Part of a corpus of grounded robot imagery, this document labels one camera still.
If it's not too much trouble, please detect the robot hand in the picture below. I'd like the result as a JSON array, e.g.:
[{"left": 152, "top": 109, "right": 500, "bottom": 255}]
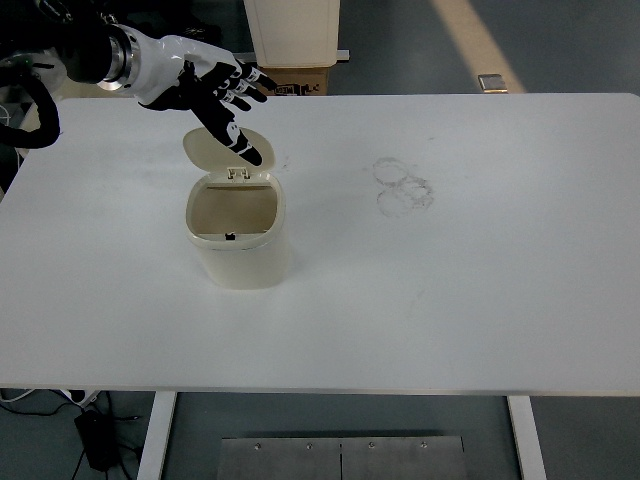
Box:
[{"left": 132, "top": 33, "right": 279, "bottom": 168}]

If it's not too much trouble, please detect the cream lidded trash bin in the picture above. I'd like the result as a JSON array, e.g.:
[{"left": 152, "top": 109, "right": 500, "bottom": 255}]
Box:
[{"left": 182, "top": 125, "right": 293, "bottom": 291}]

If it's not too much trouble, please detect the white cabinet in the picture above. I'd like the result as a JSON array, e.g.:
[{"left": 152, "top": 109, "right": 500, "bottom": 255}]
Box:
[{"left": 242, "top": 0, "right": 342, "bottom": 69}]

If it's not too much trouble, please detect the brown cardboard box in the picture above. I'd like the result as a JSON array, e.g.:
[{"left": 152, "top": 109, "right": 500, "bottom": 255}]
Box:
[{"left": 256, "top": 65, "right": 331, "bottom": 96}]

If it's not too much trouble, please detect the square metal floor plate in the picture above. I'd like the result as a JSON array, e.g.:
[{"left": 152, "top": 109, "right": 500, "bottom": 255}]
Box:
[{"left": 477, "top": 73, "right": 510, "bottom": 94}]

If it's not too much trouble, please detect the white table leg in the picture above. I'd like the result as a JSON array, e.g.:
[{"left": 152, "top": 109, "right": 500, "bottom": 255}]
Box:
[
  {"left": 136, "top": 391, "right": 177, "bottom": 480},
  {"left": 506, "top": 396, "right": 547, "bottom": 480}
]

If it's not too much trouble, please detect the black power adapter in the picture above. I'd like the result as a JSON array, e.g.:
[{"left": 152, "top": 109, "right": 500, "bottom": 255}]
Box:
[{"left": 73, "top": 408, "right": 120, "bottom": 472}]

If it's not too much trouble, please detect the grey metal plate with screws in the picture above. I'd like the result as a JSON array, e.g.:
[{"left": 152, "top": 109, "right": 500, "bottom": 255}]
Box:
[{"left": 219, "top": 436, "right": 467, "bottom": 480}]

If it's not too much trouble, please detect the black cable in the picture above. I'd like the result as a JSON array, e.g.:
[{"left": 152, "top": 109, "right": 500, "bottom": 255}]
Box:
[{"left": 0, "top": 394, "right": 81, "bottom": 417}]

